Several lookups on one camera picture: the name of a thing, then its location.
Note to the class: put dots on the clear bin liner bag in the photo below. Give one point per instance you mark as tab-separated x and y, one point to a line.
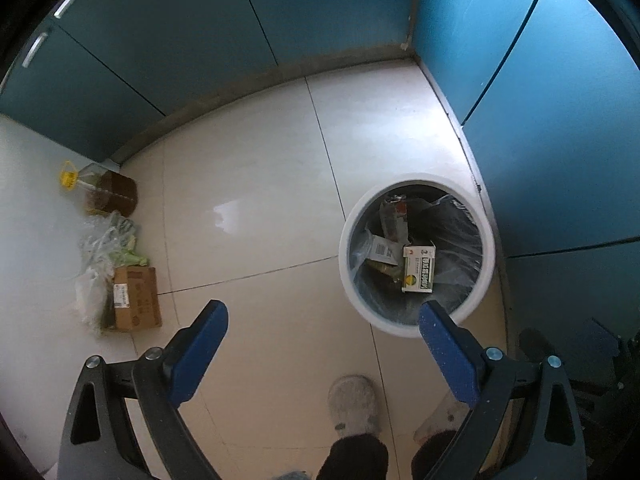
450	240

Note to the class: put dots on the clear plastic bag of vegetables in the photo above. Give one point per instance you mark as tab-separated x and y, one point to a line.
102	255

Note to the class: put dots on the grey fuzzy slipper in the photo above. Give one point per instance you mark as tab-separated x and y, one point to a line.
354	405
440	412

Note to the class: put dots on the white green medicine box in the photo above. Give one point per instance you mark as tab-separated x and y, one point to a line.
417	270

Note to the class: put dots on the cooking oil bottle yellow cap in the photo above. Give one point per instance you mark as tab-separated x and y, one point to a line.
107	191

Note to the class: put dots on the teal cabinet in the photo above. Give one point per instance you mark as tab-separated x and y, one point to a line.
200	35
540	125

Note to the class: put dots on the white barcode paper box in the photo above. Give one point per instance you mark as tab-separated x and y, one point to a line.
384	250

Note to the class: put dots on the brown snack wrapper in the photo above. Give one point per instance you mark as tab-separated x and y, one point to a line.
395	215

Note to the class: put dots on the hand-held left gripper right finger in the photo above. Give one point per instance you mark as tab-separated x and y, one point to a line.
447	355

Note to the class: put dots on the brown cardboard box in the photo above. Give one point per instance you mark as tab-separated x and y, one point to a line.
136	297

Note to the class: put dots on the person's black trouser leg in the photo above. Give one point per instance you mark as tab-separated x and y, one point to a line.
432	455
352	460

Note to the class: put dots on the white round trash bin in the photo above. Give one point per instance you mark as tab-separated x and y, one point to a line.
350	240

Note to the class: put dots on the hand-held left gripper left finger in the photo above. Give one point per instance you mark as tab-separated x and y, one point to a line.
196	345

